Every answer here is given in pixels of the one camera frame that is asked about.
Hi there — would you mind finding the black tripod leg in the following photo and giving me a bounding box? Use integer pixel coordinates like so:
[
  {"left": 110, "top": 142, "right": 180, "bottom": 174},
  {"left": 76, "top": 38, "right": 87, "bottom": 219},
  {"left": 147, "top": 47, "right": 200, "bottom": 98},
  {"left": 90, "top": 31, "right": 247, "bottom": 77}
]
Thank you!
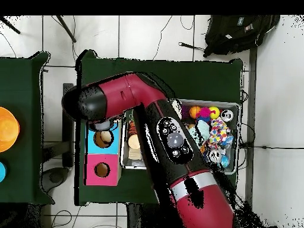
[
  {"left": 56, "top": 15, "right": 77, "bottom": 43},
  {"left": 0, "top": 16, "right": 22, "bottom": 35}
]

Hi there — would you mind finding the polka-dot cloth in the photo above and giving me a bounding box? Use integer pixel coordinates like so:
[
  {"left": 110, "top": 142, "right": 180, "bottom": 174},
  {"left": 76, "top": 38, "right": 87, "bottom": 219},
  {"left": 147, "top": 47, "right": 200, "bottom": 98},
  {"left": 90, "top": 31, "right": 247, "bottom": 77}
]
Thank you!
[{"left": 206, "top": 118, "right": 233, "bottom": 149}]

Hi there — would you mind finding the orange plastic bowl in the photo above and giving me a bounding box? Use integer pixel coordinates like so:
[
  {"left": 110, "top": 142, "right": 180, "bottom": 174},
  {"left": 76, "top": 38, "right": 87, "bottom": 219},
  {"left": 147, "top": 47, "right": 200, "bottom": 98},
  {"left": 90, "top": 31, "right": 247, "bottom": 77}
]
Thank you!
[{"left": 0, "top": 106, "right": 21, "bottom": 153}]

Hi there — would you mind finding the grey round base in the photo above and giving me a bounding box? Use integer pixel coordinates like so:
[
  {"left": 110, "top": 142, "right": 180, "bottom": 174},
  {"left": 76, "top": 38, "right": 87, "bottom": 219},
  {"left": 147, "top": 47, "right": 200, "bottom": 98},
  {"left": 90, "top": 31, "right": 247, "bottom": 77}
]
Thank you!
[{"left": 42, "top": 167, "right": 69, "bottom": 193}]

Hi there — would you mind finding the clear mesh bin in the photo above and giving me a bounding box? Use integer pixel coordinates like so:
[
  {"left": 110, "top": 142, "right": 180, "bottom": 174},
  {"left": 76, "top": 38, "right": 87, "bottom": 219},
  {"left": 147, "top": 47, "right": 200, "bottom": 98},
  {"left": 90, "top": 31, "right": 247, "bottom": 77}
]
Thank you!
[{"left": 120, "top": 97, "right": 241, "bottom": 176}]

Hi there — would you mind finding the black backpack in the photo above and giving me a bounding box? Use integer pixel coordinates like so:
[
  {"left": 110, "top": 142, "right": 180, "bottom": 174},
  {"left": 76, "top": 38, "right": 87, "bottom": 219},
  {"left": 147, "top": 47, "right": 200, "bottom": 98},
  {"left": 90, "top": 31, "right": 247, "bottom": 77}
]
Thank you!
[{"left": 203, "top": 15, "right": 281, "bottom": 58}]

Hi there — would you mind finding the black cable with plug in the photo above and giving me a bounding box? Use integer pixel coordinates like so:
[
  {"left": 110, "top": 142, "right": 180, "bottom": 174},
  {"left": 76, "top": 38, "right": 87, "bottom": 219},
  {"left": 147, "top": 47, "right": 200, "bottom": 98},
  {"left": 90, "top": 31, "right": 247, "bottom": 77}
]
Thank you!
[{"left": 178, "top": 42, "right": 206, "bottom": 52}]

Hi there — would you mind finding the tan round wooden block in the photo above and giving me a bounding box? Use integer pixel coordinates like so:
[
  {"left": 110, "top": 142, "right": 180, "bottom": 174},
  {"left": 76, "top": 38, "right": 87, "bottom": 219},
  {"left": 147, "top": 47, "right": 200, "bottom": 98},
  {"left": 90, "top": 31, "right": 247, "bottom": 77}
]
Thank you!
[{"left": 127, "top": 134, "right": 142, "bottom": 150}]

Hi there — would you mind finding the pink spiky ball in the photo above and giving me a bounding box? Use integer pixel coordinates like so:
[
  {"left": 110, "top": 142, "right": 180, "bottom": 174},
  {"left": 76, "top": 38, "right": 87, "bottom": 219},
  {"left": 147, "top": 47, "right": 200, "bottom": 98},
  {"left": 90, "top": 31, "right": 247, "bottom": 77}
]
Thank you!
[{"left": 197, "top": 107, "right": 212, "bottom": 119}]

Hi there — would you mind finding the silver drink can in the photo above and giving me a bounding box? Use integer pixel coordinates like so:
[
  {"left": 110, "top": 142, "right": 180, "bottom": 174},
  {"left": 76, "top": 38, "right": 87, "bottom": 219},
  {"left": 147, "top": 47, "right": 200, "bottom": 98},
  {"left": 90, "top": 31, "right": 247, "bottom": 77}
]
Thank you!
[{"left": 207, "top": 149, "right": 223, "bottom": 165}]

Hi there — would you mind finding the mint green cloth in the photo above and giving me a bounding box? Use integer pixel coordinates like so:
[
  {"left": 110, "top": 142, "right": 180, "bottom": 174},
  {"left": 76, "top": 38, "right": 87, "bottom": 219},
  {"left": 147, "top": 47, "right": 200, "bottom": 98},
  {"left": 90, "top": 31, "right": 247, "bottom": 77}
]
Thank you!
[{"left": 194, "top": 119, "right": 211, "bottom": 144}]

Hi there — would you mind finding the blue plastic bowl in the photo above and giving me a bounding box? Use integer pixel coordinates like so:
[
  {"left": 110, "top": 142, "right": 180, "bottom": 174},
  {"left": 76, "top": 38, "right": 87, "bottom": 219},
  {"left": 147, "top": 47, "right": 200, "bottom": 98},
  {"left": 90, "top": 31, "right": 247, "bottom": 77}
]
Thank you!
[{"left": 0, "top": 161, "right": 8, "bottom": 183}]

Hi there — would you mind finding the dark green side tablecloth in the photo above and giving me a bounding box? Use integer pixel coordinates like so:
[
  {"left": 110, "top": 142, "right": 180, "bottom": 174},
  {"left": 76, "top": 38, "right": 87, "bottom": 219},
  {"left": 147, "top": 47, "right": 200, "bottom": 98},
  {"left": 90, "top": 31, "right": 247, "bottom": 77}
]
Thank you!
[{"left": 0, "top": 51, "right": 54, "bottom": 205}]

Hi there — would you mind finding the wooden box with three holes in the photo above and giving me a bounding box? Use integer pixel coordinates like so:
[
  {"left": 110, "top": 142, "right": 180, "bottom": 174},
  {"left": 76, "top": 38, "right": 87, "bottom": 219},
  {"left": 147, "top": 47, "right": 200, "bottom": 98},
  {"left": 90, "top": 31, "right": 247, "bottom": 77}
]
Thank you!
[{"left": 85, "top": 116, "right": 124, "bottom": 187}]

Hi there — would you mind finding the small orange basketball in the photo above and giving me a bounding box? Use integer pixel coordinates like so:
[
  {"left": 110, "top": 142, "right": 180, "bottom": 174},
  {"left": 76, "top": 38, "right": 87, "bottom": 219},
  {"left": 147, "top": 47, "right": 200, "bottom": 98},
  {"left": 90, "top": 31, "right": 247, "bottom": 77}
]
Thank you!
[{"left": 189, "top": 105, "right": 202, "bottom": 119}]

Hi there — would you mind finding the thin black floor cable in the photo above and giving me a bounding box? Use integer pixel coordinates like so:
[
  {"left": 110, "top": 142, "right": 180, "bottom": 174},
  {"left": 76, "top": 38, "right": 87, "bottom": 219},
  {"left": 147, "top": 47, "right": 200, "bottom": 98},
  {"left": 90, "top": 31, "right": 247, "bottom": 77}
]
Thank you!
[{"left": 151, "top": 15, "right": 174, "bottom": 61}]

